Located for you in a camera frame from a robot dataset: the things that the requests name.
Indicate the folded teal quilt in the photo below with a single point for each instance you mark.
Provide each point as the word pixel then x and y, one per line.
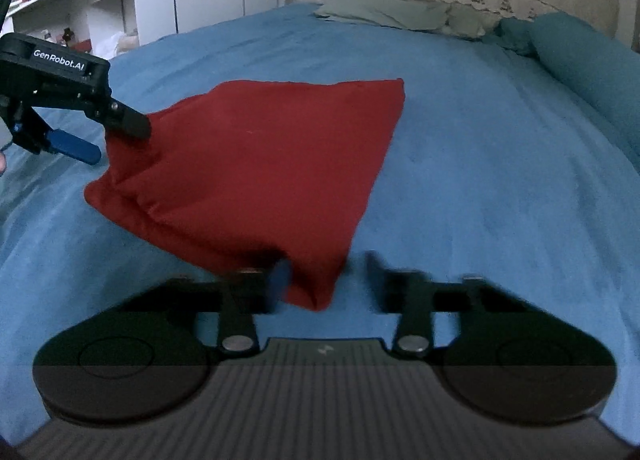
pixel 585 60

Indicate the red long-sleeved sweater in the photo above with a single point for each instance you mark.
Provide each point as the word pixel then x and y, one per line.
pixel 260 165

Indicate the small grey-green pillow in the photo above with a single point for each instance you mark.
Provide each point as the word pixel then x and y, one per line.
pixel 470 20

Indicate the white plastic bag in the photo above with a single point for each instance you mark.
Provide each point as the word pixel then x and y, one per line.
pixel 117 43

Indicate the large grey-green pillow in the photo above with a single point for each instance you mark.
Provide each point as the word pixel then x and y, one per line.
pixel 385 10

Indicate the person's left hand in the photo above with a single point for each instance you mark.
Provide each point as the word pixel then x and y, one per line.
pixel 2 164

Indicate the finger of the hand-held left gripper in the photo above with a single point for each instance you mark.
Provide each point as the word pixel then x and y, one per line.
pixel 132 121
pixel 77 148

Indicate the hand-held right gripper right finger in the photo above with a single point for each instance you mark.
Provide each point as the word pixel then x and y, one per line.
pixel 376 280

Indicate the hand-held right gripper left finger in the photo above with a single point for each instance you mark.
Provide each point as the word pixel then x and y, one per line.
pixel 279 281

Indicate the white desk with clutter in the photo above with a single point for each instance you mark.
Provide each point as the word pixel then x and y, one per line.
pixel 90 5

